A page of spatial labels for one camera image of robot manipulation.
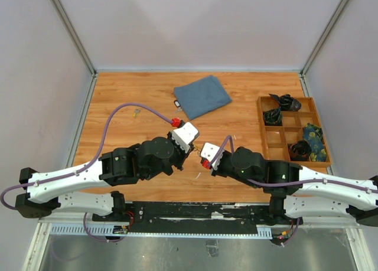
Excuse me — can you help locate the dark rolled tie bottom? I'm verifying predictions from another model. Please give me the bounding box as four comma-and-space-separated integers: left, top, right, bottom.
288, 140, 312, 161

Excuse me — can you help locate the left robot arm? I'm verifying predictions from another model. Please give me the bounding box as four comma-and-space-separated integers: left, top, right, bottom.
15, 128, 199, 221

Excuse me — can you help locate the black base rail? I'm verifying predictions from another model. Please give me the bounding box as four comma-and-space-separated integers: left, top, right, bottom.
91, 200, 304, 236

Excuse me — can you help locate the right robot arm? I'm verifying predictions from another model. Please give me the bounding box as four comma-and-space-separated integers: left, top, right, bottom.
200, 144, 377, 227

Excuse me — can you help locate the blue floral rolled tie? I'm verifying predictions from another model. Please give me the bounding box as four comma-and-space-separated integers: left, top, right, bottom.
303, 123, 327, 162

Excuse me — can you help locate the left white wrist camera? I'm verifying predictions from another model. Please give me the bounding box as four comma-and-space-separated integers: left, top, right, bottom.
171, 122, 200, 153

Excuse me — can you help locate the dark rolled tie middle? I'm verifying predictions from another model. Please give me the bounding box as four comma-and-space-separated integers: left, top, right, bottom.
263, 107, 282, 126

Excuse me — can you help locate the wooden compartment tray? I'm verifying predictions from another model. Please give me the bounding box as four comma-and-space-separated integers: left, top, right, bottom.
257, 96, 321, 161

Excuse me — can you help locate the dark rolled tie top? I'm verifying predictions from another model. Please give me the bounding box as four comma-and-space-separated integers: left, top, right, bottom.
269, 94, 302, 112

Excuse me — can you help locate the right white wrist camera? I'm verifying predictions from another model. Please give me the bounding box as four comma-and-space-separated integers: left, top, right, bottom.
200, 142, 224, 170

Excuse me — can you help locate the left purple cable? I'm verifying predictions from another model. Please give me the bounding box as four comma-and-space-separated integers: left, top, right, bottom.
0, 102, 183, 243

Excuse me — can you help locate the dark rolled tie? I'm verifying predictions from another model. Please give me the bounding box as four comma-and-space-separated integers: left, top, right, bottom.
263, 107, 282, 126
269, 94, 302, 112
288, 140, 312, 161

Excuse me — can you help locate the folded blue cloth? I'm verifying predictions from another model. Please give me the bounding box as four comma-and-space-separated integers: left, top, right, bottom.
174, 75, 232, 120

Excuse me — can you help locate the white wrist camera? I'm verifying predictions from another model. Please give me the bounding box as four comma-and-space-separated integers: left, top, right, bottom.
171, 122, 200, 153
200, 142, 224, 170

